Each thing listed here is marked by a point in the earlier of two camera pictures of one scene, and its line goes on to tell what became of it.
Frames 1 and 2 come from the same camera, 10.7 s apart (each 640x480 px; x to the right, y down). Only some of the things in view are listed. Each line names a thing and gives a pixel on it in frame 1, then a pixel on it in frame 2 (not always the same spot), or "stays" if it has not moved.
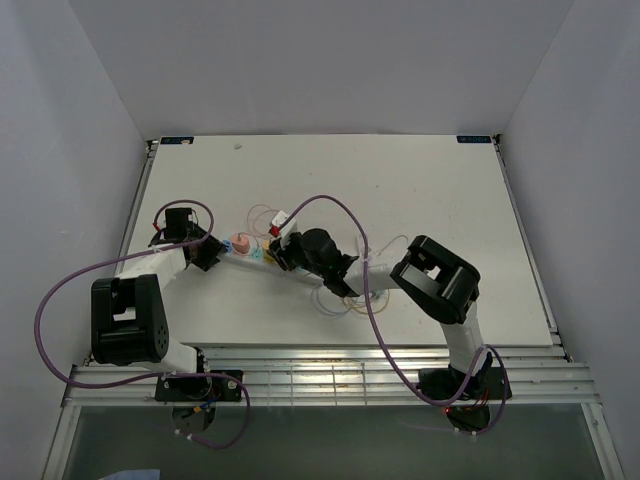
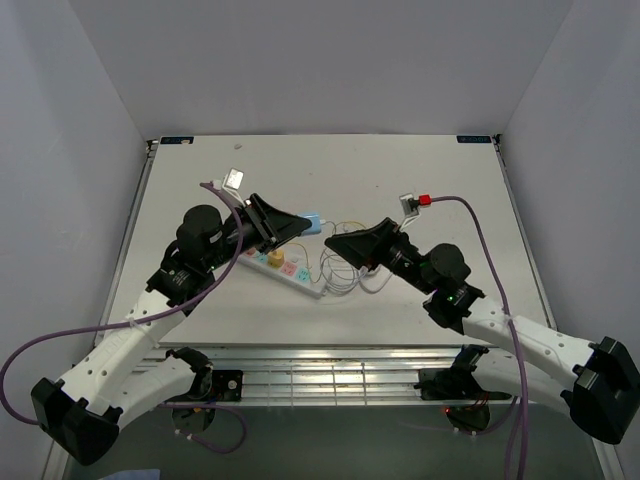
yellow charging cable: (365, 305) -> (342, 222)
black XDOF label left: (176, 139) stays
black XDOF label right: (474, 139) stays
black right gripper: (283, 254) -> (366, 248)
